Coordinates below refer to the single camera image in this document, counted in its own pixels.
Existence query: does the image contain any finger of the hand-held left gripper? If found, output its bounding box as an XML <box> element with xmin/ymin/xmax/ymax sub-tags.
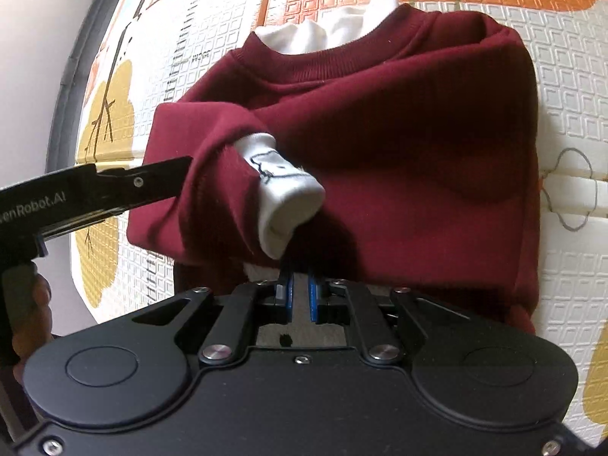
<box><xmin>97</xmin><ymin>156</ymin><xmax>195</xmax><ymax>207</ymax></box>

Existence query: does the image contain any person's left hand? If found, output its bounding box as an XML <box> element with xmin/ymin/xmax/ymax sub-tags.
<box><xmin>12</xmin><ymin>275</ymin><xmax>53</xmax><ymax>364</ymax></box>

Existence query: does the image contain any printed foam play mat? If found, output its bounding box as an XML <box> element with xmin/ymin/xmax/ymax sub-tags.
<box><xmin>71</xmin><ymin>0</ymin><xmax>608</xmax><ymax>442</ymax></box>

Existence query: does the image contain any white shirt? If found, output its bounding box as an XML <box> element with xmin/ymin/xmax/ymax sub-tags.
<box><xmin>235</xmin><ymin>0</ymin><xmax>400</xmax><ymax>260</ymax></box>

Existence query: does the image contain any maroon sweatshirt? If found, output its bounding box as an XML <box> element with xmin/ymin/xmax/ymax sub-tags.
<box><xmin>126</xmin><ymin>2</ymin><xmax>542</xmax><ymax>338</ymax></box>

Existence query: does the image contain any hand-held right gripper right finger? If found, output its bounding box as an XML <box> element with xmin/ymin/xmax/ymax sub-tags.
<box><xmin>308</xmin><ymin>266</ymin><xmax>471</xmax><ymax>366</ymax></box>

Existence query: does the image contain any grey thread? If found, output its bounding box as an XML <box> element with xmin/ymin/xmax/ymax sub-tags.
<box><xmin>541</xmin><ymin>149</ymin><xmax>595</xmax><ymax>232</ymax></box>

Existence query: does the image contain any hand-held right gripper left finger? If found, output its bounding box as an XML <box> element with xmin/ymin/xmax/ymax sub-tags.
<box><xmin>127</xmin><ymin>266</ymin><xmax>296</xmax><ymax>366</ymax></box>

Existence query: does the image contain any dark grey edge strip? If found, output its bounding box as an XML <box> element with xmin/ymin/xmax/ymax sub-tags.
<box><xmin>45</xmin><ymin>0</ymin><xmax>138</xmax><ymax>172</ymax></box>

